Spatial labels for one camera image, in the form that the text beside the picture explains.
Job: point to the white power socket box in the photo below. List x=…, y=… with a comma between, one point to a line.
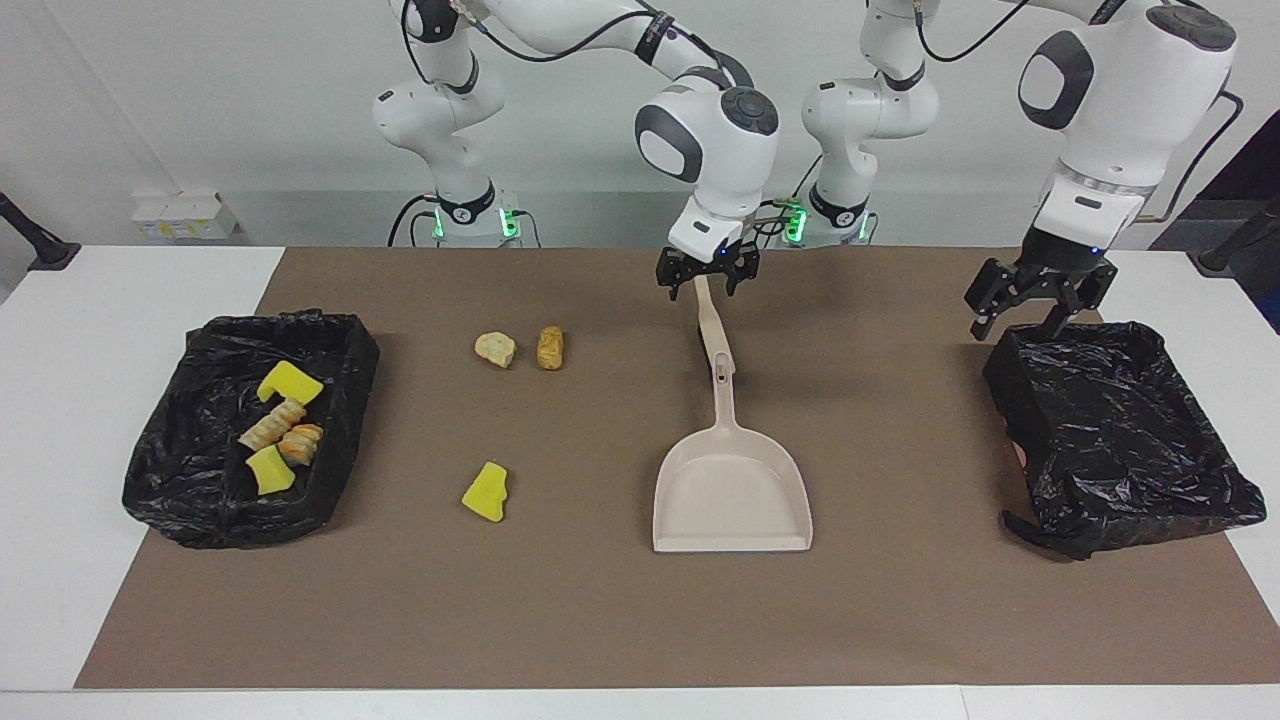
x=185, y=215

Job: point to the dark background panel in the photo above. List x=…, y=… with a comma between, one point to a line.
x=1250, y=180

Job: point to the pale ridged scrap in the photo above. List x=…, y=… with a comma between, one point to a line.
x=270, y=427

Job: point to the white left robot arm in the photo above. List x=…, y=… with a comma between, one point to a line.
x=1130, y=100

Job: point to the beige plastic dustpan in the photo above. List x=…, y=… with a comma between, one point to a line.
x=730, y=500

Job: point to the pale cream lump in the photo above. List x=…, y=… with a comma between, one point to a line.
x=495, y=348

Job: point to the black plastic trash bag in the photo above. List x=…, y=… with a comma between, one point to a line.
x=1120, y=430
x=190, y=450

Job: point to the yellow sponge with green pad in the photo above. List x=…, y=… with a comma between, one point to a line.
x=270, y=472

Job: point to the brown potato-shaped lump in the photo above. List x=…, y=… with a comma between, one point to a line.
x=550, y=348

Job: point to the orange striped scrap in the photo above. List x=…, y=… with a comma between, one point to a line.
x=302, y=445

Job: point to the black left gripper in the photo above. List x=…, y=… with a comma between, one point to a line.
x=1060, y=278

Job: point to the notched yellow sponge piece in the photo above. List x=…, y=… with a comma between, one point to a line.
x=290, y=383

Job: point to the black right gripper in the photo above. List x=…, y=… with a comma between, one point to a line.
x=705, y=268

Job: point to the yellow sponge chunk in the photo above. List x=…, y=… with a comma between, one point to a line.
x=485, y=495

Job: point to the brown table mat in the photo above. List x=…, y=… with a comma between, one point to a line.
x=640, y=620

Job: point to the black stand leg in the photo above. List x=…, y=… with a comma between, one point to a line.
x=1215, y=262
x=50, y=252

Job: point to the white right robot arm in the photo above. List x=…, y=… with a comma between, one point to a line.
x=720, y=140

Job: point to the pink bin under bag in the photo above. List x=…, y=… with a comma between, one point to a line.
x=1019, y=456

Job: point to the beige hand brush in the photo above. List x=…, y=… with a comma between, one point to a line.
x=708, y=315

